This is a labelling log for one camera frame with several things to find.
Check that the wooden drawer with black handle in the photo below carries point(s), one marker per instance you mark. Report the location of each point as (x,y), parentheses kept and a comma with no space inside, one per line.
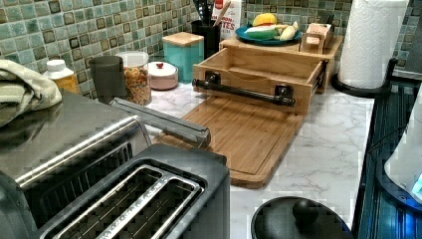
(271,80)

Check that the black utensil holder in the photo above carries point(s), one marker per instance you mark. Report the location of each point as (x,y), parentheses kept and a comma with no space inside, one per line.
(211,34)

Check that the wooden drawer cabinet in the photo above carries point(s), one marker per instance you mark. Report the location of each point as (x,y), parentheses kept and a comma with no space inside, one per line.
(323,54)

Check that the white paper towel roll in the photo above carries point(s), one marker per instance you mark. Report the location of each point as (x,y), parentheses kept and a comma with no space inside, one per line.
(372,32)

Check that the white appliance with black base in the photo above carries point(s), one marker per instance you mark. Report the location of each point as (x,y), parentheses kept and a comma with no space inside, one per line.
(400,174)

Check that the wooden spoon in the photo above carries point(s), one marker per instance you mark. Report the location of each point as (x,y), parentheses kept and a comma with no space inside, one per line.
(222,12)

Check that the black pot lid with knob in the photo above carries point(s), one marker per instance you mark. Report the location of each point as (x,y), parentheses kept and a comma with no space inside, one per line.
(293,217)

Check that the pink ceramic lidded bowl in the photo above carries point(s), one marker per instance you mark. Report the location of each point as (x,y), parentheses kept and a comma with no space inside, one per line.
(163,76)

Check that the teal canister with wooden lid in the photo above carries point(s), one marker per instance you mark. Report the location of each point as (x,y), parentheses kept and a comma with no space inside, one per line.
(183,50)

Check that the pale corn toy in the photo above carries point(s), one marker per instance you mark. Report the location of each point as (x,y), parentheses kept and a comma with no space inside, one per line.
(287,32)

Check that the green white vegetable toy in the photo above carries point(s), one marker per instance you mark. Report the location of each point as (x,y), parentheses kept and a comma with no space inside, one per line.
(262,32)

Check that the white cereal box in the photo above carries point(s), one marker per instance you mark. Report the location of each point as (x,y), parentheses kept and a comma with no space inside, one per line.
(232,18)

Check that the black kitchen utensils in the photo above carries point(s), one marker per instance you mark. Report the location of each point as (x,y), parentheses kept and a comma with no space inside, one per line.
(204,9)

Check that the dark blue plate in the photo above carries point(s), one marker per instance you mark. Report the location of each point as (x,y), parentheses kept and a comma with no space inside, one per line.
(242,35)

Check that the small wooden block holder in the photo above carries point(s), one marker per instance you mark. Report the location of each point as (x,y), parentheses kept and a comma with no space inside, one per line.
(316,38)

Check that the black dish drying rack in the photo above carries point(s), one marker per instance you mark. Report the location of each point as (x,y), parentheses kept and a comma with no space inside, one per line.
(383,210)

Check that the yellow mango toy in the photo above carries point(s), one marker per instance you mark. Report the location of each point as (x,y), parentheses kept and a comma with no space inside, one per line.
(264,19)

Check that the black two-slot toaster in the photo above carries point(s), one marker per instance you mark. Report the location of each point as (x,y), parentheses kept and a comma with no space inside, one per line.
(164,192)

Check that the folded green towel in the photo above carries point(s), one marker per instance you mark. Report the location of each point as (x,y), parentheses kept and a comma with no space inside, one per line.
(24,90)

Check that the bamboo cutting board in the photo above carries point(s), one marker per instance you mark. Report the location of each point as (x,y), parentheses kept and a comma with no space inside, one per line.
(253,139)

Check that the dark grey cup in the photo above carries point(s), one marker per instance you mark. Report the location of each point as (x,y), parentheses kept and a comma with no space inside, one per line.
(108,77)

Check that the glass jar with cereal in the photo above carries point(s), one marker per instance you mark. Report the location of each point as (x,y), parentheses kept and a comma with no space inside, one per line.
(136,77)

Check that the black paper towel holder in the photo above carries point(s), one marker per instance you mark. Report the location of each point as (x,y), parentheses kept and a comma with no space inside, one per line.
(380,92)

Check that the white-capped yellow bottle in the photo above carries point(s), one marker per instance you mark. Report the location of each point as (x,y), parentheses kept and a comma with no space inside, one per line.
(63,77)

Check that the stainless steel toaster oven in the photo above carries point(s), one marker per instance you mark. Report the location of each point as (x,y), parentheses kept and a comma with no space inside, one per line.
(36,144)

